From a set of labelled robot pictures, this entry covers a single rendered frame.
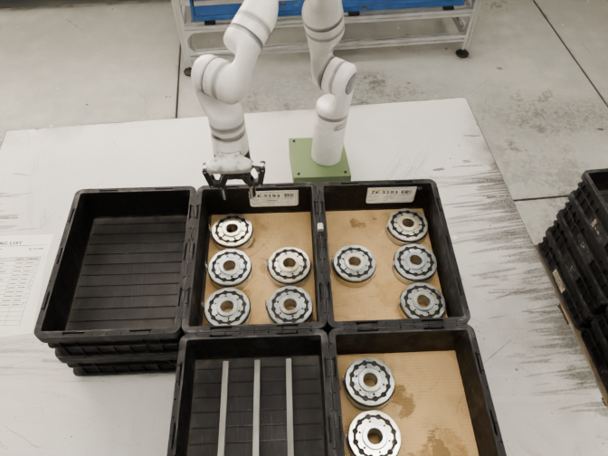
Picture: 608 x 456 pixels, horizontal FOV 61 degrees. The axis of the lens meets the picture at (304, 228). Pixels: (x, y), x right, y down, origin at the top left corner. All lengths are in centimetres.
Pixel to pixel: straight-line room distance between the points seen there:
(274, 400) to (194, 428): 17
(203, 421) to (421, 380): 46
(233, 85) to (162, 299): 56
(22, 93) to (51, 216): 182
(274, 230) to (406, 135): 66
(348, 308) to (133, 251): 55
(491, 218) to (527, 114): 160
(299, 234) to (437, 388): 49
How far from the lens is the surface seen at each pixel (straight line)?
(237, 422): 111
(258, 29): 97
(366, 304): 121
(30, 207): 174
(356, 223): 134
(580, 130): 316
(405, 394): 114
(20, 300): 154
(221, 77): 93
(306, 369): 114
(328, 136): 147
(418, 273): 124
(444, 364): 118
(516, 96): 324
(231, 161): 102
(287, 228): 132
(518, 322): 144
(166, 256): 132
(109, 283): 132
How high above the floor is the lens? 189
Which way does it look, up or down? 53 degrees down
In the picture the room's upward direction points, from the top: straight up
